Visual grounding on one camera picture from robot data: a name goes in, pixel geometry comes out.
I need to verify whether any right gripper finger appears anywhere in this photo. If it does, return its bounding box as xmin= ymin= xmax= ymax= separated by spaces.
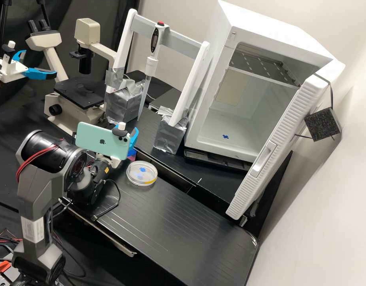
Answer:
xmin=129 ymin=127 xmax=140 ymax=149

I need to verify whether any white incubator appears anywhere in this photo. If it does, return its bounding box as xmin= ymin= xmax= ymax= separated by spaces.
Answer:
xmin=184 ymin=0 xmax=346 ymax=164

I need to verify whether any black cable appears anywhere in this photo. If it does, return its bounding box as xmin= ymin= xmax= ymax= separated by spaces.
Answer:
xmin=91 ymin=178 xmax=121 ymax=222

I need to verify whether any petri dish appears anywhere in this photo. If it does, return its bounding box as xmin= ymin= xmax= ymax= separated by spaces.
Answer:
xmin=125 ymin=160 xmax=158 ymax=187

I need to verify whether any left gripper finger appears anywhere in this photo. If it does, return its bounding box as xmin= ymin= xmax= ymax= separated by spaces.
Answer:
xmin=12 ymin=50 xmax=27 ymax=64
xmin=24 ymin=68 xmax=58 ymax=81

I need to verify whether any cream microscope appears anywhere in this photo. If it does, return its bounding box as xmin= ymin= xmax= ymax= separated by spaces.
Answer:
xmin=24 ymin=17 xmax=121 ymax=136

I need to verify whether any incubator door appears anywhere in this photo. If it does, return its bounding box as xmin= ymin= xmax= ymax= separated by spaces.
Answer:
xmin=225 ymin=58 xmax=346 ymax=221

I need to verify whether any white pipette stand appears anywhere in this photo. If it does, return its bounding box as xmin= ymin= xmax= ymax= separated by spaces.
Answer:
xmin=104 ymin=8 xmax=212 ymax=155

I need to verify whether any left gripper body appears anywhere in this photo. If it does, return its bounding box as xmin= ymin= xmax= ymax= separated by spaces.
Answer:
xmin=0 ymin=58 xmax=29 ymax=84

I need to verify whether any right wrist camera phone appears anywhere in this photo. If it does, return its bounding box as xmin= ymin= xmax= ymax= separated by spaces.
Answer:
xmin=75 ymin=121 xmax=132 ymax=159

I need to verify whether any pipette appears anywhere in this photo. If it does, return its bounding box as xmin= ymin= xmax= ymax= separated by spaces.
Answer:
xmin=137 ymin=22 xmax=170 ymax=120

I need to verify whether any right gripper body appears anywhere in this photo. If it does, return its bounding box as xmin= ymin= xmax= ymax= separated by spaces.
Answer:
xmin=96 ymin=152 xmax=122 ymax=169

